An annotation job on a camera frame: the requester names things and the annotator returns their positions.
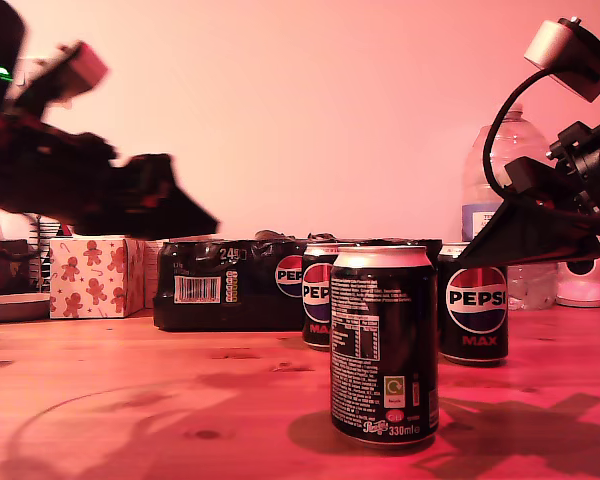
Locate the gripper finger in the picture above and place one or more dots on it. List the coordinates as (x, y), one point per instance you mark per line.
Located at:
(180, 215)
(530, 240)

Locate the black Pepsi Max can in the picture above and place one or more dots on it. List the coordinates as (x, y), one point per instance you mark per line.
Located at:
(316, 305)
(380, 325)
(472, 310)

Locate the black Pepsi Max multipack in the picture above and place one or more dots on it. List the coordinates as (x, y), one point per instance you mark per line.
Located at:
(205, 315)

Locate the white torn carton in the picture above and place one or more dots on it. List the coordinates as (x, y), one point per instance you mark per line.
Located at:
(150, 270)

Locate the large clear water bottle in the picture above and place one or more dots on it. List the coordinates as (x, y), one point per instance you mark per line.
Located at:
(474, 180)

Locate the gingerbread print tissue box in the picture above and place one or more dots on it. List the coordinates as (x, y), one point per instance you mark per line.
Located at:
(97, 280)

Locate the grey plate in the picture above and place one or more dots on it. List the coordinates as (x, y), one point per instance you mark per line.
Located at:
(10, 306)

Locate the small white round camera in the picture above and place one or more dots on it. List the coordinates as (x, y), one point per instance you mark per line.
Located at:
(580, 295)

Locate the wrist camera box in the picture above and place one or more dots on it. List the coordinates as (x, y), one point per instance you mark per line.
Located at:
(82, 67)
(547, 45)

